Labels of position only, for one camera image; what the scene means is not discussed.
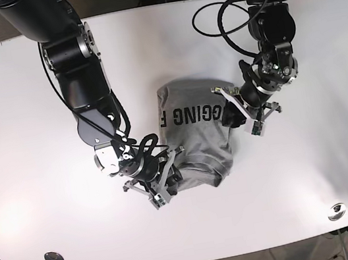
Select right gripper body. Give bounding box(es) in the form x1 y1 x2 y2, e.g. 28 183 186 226
94 134 184 200

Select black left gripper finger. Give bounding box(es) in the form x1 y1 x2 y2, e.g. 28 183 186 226
221 101 247 129

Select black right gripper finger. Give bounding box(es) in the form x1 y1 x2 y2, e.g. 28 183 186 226
166 166 183 195

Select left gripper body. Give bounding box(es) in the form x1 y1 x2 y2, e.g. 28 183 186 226
211 42 298 121

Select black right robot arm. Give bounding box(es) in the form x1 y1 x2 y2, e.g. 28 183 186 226
0 0 183 209

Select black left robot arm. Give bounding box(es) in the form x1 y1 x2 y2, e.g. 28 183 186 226
215 0 298 128

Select left table grommet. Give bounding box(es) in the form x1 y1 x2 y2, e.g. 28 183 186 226
44 251 64 260

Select table grommet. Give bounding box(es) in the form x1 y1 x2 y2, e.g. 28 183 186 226
327 202 346 222
44 251 64 260

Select right table grommet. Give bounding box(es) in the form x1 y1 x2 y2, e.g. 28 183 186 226
327 202 346 222

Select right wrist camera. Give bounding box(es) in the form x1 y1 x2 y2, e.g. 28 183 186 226
150 193 172 209

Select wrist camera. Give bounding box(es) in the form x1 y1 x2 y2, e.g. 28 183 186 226
150 193 172 209
244 119 265 136

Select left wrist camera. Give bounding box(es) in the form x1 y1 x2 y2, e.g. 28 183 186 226
244 119 265 136

